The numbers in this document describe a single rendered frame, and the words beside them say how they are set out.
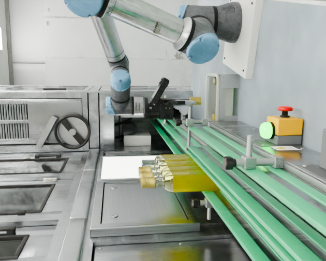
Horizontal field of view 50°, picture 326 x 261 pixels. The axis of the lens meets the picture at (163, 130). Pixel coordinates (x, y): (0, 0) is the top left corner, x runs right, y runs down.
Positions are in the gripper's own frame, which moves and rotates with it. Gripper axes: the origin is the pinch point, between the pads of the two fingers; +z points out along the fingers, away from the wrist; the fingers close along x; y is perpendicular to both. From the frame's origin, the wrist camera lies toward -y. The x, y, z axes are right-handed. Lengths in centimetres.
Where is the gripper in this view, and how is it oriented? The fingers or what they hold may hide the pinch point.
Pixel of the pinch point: (192, 100)
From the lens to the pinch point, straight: 144.5
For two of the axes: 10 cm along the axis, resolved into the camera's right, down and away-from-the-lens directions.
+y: -0.2, 9.8, 1.9
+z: 9.9, -0.1, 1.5
